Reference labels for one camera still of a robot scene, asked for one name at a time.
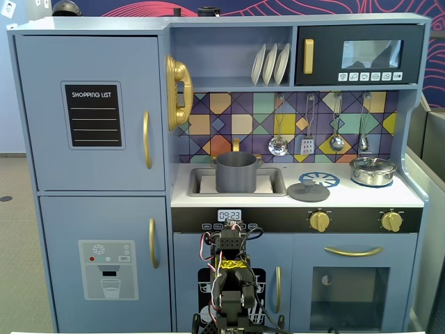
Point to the gray plastic lid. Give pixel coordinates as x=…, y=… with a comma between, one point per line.
x=307, y=195

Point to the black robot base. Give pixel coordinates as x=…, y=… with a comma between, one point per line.
x=208, y=327

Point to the stainless steel pot lid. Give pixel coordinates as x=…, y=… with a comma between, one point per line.
x=372, y=163

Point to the gray plastic pot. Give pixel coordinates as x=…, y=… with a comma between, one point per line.
x=236, y=175

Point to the gold faucet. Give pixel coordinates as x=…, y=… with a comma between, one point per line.
x=236, y=144

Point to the digital clock display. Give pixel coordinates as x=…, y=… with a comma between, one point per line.
x=229, y=215

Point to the gray sink basin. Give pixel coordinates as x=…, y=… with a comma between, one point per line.
x=278, y=181

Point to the metal slotted spoon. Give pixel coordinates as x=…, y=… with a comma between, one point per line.
x=278, y=146

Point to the gold toy telephone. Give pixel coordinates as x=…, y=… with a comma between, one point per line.
x=179, y=94

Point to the blue dishwasher door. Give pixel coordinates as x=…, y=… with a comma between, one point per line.
x=187, y=250

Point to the white toy plate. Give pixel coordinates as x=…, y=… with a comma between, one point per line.
x=281, y=64
x=257, y=66
x=269, y=64

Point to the gold stove knob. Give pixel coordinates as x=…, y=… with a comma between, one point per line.
x=319, y=221
x=391, y=221

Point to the metal ladle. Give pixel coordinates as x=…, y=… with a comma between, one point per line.
x=336, y=143

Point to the black shopping list board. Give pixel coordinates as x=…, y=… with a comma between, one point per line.
x=93, y=116

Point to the small metal spoon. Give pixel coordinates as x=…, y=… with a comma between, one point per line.
x=363, y=143

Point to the blue toy kitchen cabinet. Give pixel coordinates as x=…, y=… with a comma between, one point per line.
x=222, y=21

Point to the blue oven door with window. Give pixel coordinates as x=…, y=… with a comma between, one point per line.
x=302, y=295

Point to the black microwave door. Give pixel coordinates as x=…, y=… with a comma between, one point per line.
x=327, y=52

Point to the wide black cylinder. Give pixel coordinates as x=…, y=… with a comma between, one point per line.
x=208, y=12

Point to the small black cylinder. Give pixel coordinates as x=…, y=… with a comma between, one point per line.
x=177, y=12

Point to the blue fridge door with dispenser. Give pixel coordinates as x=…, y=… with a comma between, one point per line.
x=62, y=222

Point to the large blue fridge door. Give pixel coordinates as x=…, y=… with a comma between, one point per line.
x=41, y=104

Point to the gray side cabinet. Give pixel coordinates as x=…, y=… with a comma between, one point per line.
x=429, y=181

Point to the round black floor cover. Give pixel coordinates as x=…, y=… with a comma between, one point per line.
x=5, y=198

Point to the black helmet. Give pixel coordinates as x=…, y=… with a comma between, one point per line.
x=66, y=8

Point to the white paper on wall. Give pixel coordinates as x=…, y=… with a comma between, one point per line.
x=7, y=8

